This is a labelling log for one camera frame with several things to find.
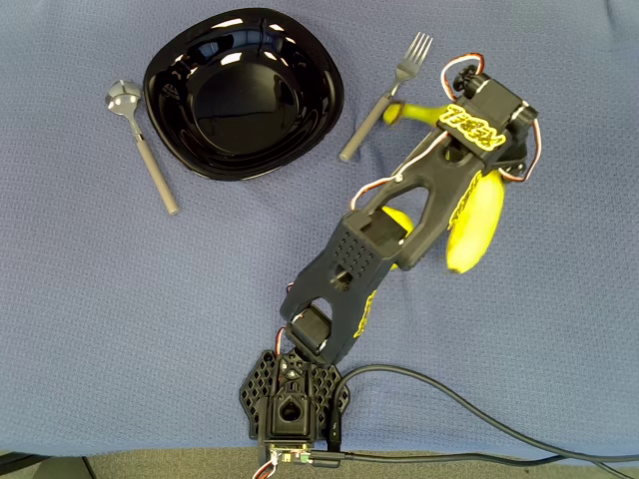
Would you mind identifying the thick black looped cable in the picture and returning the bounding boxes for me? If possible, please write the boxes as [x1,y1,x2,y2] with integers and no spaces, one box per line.
[323,363,639,463]

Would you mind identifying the thin black cable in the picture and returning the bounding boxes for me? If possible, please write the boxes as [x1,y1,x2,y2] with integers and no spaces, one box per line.
[309,447,639,479]

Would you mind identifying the steel spoon grey handle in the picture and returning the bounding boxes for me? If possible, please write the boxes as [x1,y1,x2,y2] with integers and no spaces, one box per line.
[104,78,182,218]

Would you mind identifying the black tripod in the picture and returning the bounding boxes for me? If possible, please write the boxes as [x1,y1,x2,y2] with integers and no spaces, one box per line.
[0,451,97,479]

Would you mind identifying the steel fork grey handle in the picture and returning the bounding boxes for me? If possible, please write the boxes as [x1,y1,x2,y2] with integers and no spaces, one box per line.
[338,31,434,164]

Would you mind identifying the blue woven table cloth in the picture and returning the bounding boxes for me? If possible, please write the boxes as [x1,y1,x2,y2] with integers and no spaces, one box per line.
[0,0,639,463]

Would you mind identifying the black glossy glass bowl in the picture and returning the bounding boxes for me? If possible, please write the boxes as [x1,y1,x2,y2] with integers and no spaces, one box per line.
[143,7,346,183]

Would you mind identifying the yellow banana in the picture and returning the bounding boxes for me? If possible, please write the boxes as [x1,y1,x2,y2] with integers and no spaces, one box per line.
[382,102,507,275]

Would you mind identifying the green-yellow apple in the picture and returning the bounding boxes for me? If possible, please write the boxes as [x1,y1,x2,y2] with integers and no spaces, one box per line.
[379,205,416,273]

